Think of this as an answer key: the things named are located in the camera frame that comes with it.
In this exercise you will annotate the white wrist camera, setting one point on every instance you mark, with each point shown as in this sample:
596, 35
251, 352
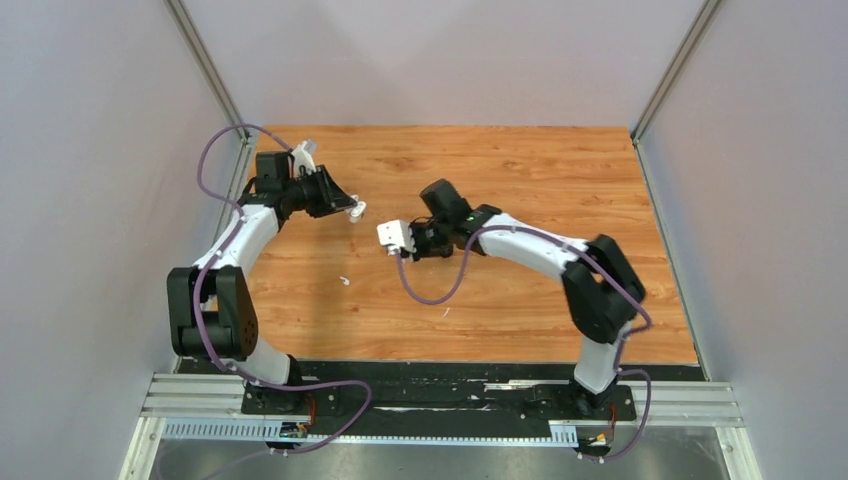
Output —
303, 162
396, 238

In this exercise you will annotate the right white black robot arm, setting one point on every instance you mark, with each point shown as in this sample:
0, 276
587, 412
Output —
602, 291

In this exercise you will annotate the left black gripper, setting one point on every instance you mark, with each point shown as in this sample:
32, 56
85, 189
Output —
331, 197

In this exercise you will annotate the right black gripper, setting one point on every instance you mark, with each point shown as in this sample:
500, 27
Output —
421, 253

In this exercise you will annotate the white slotted cable duct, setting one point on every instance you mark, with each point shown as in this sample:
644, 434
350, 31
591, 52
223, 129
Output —
197, 429

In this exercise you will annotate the white earbud charging case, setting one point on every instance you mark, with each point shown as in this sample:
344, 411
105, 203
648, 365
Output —
357, 211

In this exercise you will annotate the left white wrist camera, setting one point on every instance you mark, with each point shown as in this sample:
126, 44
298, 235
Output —
303, 162

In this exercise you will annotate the left aluminium frame post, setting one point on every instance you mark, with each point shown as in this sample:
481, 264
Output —
192, 37

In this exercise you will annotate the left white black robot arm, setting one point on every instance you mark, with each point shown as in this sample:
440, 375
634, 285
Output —
211, 312

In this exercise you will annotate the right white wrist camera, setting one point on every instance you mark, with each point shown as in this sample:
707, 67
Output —
396, 238

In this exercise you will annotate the right aluminium frame post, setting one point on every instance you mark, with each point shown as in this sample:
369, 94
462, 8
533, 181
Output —
687, 47

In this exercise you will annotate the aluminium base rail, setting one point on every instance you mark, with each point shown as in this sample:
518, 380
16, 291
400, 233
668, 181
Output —
664, 403

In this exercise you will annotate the aluminium frame post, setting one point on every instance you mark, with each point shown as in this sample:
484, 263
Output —
192, 37
687, 47

